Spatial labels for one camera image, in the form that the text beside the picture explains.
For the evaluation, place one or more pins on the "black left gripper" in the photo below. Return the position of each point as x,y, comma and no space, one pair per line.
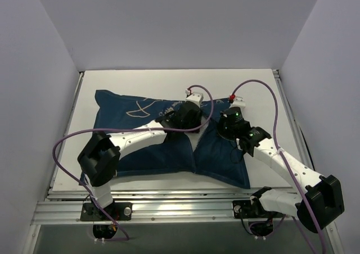
192,122

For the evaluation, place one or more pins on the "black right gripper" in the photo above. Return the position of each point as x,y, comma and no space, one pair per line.
228,125

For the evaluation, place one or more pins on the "blue embroidered pillowcase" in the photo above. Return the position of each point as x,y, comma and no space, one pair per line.
214,157

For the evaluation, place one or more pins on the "white pillow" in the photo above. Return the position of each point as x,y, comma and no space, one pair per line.
195,136

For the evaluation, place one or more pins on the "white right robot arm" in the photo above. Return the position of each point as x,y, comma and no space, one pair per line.
316,200

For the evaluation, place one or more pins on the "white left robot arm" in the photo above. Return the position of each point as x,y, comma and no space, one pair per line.
102,153

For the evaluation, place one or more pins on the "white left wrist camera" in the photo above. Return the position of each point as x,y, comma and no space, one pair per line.
194,97

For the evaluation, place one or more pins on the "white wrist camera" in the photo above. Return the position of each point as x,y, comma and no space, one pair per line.
236,101
194,97

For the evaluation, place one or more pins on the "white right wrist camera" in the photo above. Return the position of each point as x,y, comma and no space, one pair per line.
236,101

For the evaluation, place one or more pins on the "aluminium right side rail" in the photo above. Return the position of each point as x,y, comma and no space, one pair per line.
294,126

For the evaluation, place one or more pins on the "aluminium rail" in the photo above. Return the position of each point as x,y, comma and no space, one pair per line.
153,206
294,126
61,182

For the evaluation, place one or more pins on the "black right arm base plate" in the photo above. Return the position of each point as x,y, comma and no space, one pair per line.
244,209

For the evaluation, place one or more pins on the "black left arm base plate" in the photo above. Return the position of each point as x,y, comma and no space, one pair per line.
117,210

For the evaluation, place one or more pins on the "aluminium left side rail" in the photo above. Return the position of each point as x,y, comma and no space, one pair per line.
61,182

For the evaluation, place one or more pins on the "aluminium front rail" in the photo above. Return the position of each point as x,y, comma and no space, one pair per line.
153,206

